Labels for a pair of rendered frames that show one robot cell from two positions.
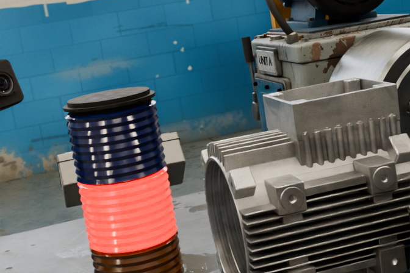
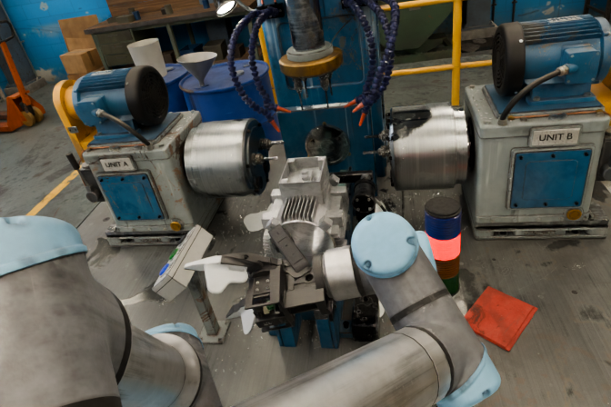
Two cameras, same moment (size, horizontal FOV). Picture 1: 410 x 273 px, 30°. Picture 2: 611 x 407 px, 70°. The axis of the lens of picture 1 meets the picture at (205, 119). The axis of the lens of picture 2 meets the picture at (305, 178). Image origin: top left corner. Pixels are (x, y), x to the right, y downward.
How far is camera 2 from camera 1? 0.89 m
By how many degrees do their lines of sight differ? 62
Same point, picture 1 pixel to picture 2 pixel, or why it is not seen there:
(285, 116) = (310, 187)
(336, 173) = (331, 201)
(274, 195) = (339, 220)
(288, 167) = (322, 208)
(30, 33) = not seen: outside the picture
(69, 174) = (183, 279)
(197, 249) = (135, 290)
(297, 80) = (160, 168)
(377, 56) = (227, 143)
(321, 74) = (175, 160)
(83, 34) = not seen: outside the picture
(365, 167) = (342, 193)
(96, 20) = not seen: outside the picture
